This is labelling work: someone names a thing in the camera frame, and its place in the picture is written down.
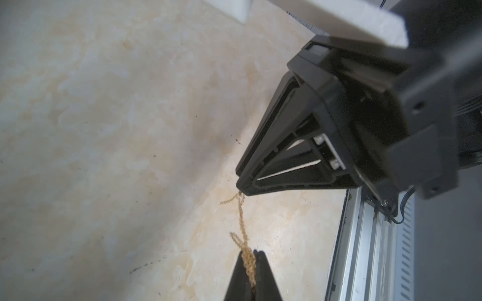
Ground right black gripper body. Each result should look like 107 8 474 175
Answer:
288 36 481 199

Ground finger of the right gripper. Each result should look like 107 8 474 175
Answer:
236 71 358 196

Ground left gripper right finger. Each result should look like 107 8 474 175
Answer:
254 250 282 301

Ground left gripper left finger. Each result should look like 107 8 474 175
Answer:
224 252 254 301

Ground gold jewelry chain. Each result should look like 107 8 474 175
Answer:
220 191 257 288

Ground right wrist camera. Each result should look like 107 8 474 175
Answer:
203 0 409 48

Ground aluminium front rail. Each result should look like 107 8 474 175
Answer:
325 188 415 300

